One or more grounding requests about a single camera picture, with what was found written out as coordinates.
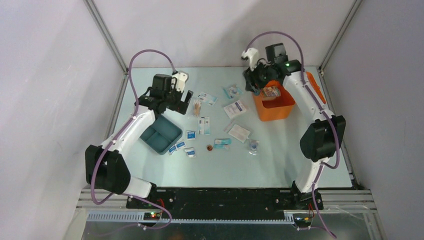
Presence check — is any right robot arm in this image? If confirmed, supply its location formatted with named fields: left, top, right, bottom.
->
left=241, top=43, right=346, bottom=209

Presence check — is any green labelled gauze pack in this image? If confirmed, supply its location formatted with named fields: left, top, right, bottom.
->
left=260, top=85, right=281, bottom=102

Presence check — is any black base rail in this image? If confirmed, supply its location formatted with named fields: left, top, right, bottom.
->
left=126, top=187, right=324, bottom=221

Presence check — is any cotton swab bag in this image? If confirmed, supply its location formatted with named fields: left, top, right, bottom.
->
left=192, top=98, right=202, bottom=117

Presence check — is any orange medicine kit box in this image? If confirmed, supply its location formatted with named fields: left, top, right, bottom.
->
left=253, top=72, right=334, bottom=123

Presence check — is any blue wipe packet middle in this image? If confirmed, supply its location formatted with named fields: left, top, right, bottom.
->
left=175, top=140, right=187, bottom=151

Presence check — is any blue white sachet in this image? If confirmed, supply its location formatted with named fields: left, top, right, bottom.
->
left=197, top=116, right=211, bottom=135
left=198, top=91, right=218, bottom=107

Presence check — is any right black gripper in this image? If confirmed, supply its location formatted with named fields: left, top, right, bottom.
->
left=242, top=59, right=274, bottom=94

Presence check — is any upper blue white sachet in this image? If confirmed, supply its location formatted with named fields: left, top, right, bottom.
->
left=198, top=91, right=218, bottom=107

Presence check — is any white gauze pad pack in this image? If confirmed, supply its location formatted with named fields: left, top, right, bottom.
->
left=228, top=124, right=251, bottom=143

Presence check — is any white blue labelled pack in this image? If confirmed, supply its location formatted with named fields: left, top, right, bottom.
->
left=223, top=100, right=248, bottom=119

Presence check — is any blue alcohol wipe packet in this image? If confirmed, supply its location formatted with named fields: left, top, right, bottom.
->
left=186, top=130, right=196, bottom=140

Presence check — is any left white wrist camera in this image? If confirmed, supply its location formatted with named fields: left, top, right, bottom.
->
left=171, top=71, right=189, bottom=93

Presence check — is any lower blue white sachet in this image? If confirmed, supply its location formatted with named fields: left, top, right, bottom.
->
left=197, top=116, right=211, bottom=135

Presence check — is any blue wipe packet left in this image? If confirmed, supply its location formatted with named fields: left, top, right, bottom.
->
left=168, top=144, right=177, bottom=156

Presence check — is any teal plaster bag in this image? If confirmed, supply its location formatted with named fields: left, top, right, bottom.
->
left=222, top=84, right=243, bottom=99

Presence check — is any teal wrapped bandage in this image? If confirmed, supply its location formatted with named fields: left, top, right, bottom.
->
left=213, top=138, right=232, bottom=150

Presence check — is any clear bag blue tape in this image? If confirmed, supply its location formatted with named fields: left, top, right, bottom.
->
left=249, top=139, right=259, bottom=156

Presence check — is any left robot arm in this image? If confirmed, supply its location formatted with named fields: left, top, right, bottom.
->
left=85, top=71, right=193, bottom=208

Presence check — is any teal divided tray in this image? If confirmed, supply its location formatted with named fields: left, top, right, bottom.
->
left=139, top=115, right=183, bottom=155

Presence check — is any blue wipe packet lower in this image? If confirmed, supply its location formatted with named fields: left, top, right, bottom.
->
left=184, top=147, right=196, bottom=158

